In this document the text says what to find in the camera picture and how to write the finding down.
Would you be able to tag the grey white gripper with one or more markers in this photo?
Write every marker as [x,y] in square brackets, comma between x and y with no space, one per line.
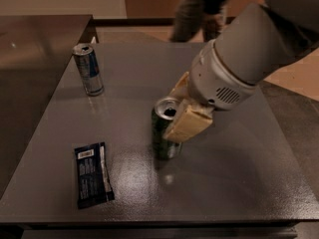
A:
[215,79]

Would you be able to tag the green soda can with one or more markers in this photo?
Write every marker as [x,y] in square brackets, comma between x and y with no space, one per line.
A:
[162,115]

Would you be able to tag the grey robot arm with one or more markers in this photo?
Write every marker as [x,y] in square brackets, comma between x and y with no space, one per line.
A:
[262,39]

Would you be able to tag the blue silver energy drink can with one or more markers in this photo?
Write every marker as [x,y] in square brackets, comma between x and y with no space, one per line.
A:
[87,64]

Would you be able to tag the dark blue rxbar wrapper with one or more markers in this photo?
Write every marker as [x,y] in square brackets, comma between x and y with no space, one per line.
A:
[94,185]

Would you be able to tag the person walking in background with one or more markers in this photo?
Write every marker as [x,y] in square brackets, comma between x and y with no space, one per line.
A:
[192,16]

